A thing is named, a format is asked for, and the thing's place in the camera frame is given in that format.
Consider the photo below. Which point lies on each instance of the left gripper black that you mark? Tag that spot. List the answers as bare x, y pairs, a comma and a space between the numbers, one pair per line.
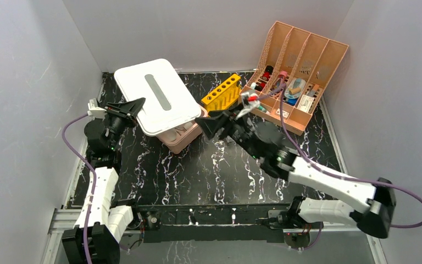
130, 108

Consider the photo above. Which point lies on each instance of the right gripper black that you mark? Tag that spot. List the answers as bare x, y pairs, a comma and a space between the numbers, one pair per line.
210, 125

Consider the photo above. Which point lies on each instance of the pink plastic bin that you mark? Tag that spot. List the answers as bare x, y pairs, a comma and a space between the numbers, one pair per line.
184, 138

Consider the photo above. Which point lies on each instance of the white bin lid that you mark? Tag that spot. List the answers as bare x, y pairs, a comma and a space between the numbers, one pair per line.
168, 102

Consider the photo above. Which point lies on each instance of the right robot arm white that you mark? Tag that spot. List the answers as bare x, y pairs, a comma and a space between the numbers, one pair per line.
369, 207

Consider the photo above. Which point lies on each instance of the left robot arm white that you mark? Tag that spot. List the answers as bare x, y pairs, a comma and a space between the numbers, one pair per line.
99, 228

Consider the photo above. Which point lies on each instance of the yellow test tube rack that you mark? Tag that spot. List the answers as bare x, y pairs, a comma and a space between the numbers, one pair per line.
224, 95

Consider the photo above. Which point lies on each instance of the green white tube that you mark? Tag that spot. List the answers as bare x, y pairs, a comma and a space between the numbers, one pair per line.
261, 108

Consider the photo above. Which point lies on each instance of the red black bottle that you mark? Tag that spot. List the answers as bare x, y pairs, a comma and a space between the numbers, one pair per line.
262, 79

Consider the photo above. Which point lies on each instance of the white label box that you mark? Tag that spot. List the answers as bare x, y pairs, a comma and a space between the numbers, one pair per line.
305, 103

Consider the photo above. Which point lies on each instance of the pink desk organizer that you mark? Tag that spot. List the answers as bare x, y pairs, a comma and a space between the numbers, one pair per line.
302, 54

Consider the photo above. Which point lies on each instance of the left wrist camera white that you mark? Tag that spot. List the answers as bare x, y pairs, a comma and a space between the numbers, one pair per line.
94, 110

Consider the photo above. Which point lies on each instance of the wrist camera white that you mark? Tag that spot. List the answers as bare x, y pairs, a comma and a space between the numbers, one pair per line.
94, 110
249, 101

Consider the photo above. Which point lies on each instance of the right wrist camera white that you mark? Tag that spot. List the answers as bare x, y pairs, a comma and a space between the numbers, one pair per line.
249, 101

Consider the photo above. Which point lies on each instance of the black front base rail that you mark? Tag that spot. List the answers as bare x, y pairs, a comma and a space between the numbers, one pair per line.
217, 222

